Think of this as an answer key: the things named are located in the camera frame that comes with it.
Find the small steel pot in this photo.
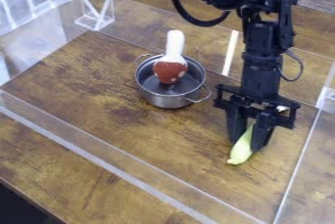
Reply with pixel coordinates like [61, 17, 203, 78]
[136, 54, 212, 110]

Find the clear acrylic bracket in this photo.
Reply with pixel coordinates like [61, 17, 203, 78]
[76, 0, 116, 31]

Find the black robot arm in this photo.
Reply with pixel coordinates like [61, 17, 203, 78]
[172, 0, 301, 152]

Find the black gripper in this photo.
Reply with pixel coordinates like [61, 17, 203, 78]
[214, 83, 302, 152]

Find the red white toy mushroom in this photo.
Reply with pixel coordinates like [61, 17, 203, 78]
[152, 30, 188, 84]

